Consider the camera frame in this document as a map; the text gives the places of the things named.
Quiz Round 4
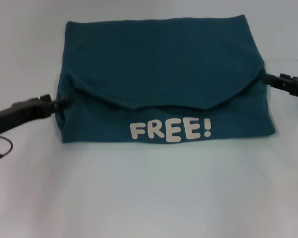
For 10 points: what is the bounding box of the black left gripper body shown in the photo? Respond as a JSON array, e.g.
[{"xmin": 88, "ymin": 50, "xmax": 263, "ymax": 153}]
[{"xmin": 0, "ymin": 93, "xmax": 53, "ymax": 136}]

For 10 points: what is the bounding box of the teal blue shirt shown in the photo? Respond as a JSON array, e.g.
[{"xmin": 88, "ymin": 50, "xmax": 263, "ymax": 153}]
[{"xmin": 55, "ymin": 14, "xmax": 276, "ymax": 144}]

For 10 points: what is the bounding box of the left arm cable with plugs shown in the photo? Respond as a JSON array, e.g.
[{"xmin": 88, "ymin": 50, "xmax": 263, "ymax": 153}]
[{"xmin": 0, "ymin": 135, "xmax": 14, "ymax": 164}]

